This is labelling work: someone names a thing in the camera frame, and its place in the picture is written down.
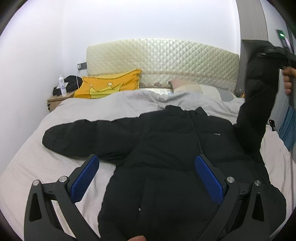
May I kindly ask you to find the yellow pillow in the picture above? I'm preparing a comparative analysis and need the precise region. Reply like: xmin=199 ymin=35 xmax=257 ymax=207
xmin=74 ymin=69 xmax=142 ymax=99

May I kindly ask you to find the wooden nightstand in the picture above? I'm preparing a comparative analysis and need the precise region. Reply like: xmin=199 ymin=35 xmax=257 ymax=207
xmin=47 ymin=91 xmax=75 ymax=112

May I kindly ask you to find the blue curtain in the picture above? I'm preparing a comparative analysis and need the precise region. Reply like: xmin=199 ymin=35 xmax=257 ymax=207
xmin=279 ymin=106 xmax=295 ymax=151

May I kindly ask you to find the black puffer jacket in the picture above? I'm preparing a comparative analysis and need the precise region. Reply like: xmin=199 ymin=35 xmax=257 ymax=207
xmin=42 ymin=40 xmax=287 ymax=240

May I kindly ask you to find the person's right hand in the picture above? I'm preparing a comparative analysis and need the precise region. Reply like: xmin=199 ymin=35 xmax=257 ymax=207
xmin=283 ymin=67 xmax=296 ymax=95

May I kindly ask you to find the black device on bedside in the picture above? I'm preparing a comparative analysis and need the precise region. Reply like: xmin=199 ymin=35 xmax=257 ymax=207
xmin=268 ymin=119 xmax=277 ymax=132

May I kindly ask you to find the grey white duvet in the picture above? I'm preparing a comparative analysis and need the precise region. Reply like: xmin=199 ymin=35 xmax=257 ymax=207
xmin=1 ymin=90 xmax=295 ymax=240

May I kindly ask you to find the grey wardrobe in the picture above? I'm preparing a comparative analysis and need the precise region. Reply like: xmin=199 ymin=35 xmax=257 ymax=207
xmin=236 ymin=1 xmax=295 ymax=130

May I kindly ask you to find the patchwork pastel pillow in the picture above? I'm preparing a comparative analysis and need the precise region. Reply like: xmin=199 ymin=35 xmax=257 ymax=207
xmin=169 ymin=79 xmax=236 ymax=102

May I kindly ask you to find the wall power socket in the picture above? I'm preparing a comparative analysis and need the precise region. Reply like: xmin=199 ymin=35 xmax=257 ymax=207
xmin=77 ymin=62 xmax=87 ymax=71

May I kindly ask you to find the black bag on nightstand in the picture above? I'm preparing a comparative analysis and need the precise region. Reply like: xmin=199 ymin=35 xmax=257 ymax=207
xmin=53 ymin=75 xmax=82 ymax=96

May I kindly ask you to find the cream quilted headboard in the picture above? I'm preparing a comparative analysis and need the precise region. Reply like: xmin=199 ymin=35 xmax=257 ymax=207
xmin=86 ymin=39 xmax=239 ymax=92

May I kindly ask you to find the white spray bottle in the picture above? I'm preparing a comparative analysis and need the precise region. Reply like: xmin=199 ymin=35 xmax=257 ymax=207
xmin=59 ymin=75 xmax=67 ymax=97

